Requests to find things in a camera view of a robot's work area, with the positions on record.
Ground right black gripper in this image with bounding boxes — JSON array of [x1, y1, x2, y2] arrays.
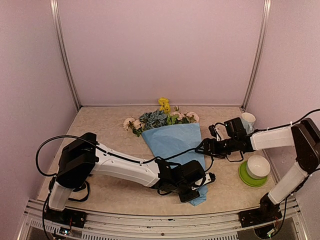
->
[[195, 136, 237, 159]]

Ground blue wrapping paper sheet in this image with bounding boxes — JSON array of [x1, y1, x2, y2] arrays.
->
[[142, 122, 208, 207]]

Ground pink fake rose bunch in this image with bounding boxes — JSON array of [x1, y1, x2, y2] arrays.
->
[[168, 105, 200, 125]]

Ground yellow fake flower stem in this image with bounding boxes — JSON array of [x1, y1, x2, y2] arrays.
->
[[158, 97, 171, 114]]

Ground light blue ceramic mug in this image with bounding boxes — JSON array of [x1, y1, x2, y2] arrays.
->
[[241, 112, 256, 134]]

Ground blue fake rose bunch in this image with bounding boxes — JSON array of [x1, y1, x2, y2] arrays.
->
[[139, 109, 168, 131]]

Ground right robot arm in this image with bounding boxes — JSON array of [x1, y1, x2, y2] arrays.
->
[[195, 117, 320, 228]]

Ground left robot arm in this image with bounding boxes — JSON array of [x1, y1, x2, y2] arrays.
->
[[42, 132, 216, 228]]

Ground white ceramic bowl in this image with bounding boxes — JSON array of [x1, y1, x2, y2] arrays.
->
[[246, 155, 271, 180]]

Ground green plate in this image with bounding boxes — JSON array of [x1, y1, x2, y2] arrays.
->
[[238, 161, 268, 188]]

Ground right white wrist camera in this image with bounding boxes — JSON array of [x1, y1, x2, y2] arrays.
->
[[208, 124, 223, 141]]

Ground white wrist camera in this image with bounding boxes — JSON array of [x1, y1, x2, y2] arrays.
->
[[191, 172, 216, 190], [208, 124, 223, 141]]

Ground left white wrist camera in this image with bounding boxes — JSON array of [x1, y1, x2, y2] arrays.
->
[[191, 172, 216, 190]]

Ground front aluminium rail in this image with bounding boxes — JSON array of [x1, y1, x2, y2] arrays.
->
[[16, 198, 310, 240]]

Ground right aluminium frame post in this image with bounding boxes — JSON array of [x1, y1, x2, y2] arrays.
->
[[241, 0, 272, 112]]

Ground aluminium frame post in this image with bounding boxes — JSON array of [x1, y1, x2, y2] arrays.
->
[[241, 0, 272, 112], [49, 0, 82, 111]]

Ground left aluminium frame post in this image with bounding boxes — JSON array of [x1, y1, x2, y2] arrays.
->
[[49, 0, 82, 111]]

